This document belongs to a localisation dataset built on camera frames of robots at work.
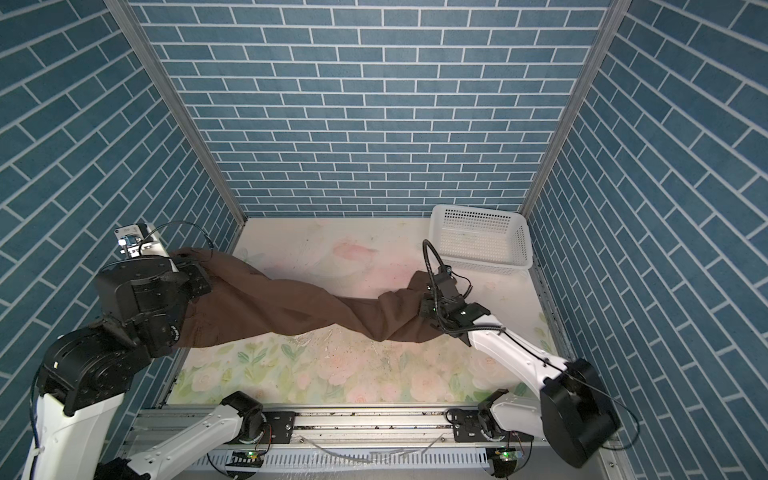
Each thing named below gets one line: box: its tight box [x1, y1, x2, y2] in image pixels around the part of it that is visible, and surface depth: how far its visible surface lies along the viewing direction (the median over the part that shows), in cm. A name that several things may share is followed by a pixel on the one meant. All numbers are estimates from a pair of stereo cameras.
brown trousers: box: [171, 248, 433, 347], surface depth 81 cm
